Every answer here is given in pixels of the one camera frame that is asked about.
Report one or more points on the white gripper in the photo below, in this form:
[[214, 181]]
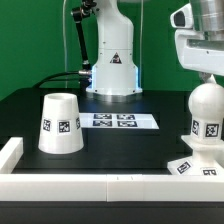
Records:
[[197, 54]]

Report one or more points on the white lamp bulb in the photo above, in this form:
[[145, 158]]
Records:
[[206, 105]]

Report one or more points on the white lamp base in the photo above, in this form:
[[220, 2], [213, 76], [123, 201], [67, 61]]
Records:
[[202, 162]]

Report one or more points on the white lamp shade cone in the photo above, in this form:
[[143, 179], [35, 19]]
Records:
[[60, 129]]

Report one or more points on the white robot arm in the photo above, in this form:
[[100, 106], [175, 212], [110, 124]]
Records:
[[115, 76]]

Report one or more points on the white marker sheet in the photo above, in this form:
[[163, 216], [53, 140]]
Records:
[[118, 121]]

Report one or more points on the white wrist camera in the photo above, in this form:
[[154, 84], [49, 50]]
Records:
[[182, 18]]

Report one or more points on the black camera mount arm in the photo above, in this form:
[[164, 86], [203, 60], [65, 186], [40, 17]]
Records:
[[78, 14]]

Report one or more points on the white left wall bar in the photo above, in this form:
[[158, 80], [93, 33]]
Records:
[[10, 154]]

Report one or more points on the white wall bar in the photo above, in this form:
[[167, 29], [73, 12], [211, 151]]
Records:
[[10, 154], [110, 188]]

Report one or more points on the white front wall bar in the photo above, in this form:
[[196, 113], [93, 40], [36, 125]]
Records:
[[110, 188]]

